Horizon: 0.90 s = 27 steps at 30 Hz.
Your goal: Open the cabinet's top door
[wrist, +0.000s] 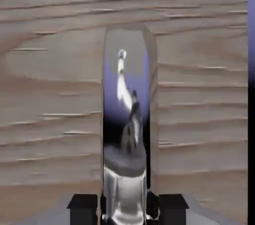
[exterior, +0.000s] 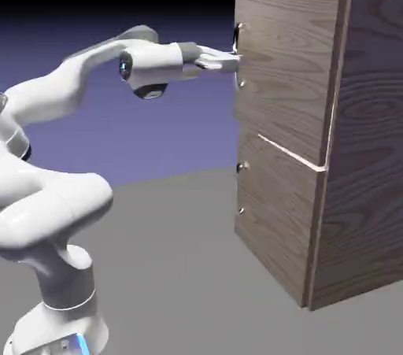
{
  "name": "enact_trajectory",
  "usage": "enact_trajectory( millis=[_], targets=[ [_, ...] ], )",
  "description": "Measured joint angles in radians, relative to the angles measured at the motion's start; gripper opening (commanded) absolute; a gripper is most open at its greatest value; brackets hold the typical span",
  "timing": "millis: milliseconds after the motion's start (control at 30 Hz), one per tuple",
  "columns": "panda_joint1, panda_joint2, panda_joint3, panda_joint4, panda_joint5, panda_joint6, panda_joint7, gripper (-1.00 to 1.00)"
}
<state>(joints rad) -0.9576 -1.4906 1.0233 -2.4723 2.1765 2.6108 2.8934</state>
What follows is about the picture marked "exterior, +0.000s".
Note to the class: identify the tall wooden cabinet door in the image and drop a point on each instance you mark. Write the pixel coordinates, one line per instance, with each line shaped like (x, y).
(283, 62)

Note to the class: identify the short wooden cabinet door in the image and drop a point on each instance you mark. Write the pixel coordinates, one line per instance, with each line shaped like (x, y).
(277, 219)

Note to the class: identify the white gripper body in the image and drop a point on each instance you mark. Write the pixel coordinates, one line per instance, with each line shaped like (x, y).
(217, 60)

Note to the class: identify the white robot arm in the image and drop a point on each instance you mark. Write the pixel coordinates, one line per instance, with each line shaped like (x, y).
(56, 204)

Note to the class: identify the wooden cabinet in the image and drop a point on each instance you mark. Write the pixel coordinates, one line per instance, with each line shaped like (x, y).
(362, 141)

